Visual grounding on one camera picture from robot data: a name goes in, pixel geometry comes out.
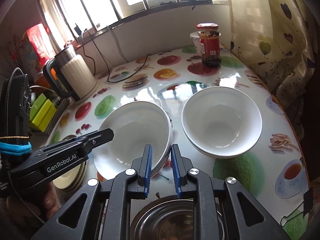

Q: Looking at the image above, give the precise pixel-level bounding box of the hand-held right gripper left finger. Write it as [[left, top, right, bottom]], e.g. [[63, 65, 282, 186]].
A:
[[31, 144, 153, 240]]

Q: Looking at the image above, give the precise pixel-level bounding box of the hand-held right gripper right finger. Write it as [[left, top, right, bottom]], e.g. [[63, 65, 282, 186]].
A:
[[171, 144, 292, 240]]

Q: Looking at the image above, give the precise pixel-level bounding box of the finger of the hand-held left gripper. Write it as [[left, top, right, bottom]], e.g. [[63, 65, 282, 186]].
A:
[[65, 130, 100, 143], [82, 128, 115, 156]]

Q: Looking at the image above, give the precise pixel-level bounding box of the white blue-striped bowl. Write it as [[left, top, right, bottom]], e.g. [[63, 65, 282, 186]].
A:
[[92, 101, 173, 180], [181, 86, 263, 159]]

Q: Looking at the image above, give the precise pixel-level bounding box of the stainless steel bowl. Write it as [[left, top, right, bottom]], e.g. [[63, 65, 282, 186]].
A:
[[130, 196, 223, 240]]

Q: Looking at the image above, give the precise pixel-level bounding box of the person's left hand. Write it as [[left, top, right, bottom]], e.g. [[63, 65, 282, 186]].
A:
[[41, 180, 62, 220]]

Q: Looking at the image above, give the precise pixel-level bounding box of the grey striped tray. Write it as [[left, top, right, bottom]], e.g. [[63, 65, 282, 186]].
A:
[[44, 97, 72, 134]]

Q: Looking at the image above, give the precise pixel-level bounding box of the large lime green box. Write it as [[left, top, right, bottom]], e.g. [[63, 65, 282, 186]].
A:
[[28, 102, 58, 132]]

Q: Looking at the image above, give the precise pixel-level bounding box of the small lime green box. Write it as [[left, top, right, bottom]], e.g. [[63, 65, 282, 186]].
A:
[[30, 93, 49, 117]]

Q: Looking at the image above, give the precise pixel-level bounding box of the white electric kettle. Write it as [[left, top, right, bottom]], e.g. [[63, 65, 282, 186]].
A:
[[43, 45, 98, 103]]

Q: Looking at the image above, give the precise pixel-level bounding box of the fruit print tablecloth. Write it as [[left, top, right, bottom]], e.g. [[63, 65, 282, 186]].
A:
[[46, 44, 312, 240]]

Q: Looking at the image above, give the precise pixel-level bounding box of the orange box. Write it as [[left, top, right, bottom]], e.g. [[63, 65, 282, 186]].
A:
[[34, 75, 54, 88]]

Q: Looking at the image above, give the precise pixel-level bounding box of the red printed package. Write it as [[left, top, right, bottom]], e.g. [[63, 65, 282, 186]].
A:
[[26, 23, 57, 67]]

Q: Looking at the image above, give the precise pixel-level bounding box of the red label sauce jar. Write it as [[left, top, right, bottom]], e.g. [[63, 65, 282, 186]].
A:
[[196, 23, 222, 68]]

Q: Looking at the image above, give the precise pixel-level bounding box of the white plastic tub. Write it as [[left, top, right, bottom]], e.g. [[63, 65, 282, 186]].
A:
[[190, 32, 202, 55]]

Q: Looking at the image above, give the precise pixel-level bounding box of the black binder clip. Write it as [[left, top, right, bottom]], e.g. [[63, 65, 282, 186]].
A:
[[280, 189, 316, 227]]

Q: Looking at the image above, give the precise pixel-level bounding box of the barred window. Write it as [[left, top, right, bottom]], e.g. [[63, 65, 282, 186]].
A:
[[39, 0, 229, 43]]

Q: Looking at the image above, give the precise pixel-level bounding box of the cream heart print curtain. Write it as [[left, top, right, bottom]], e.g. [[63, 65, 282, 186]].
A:
[[226, 0, 318, 120]]

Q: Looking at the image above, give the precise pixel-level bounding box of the black braided cable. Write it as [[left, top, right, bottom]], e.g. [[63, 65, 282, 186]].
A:
[[5, 165, 47, 224]]

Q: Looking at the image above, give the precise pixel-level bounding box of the black power cable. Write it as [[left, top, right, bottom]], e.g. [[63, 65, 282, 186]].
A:
[[82, 29, 152, 83]]

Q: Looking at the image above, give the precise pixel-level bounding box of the white cable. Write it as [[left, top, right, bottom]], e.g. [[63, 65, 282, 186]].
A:
[[107, 26, 128, 62]]

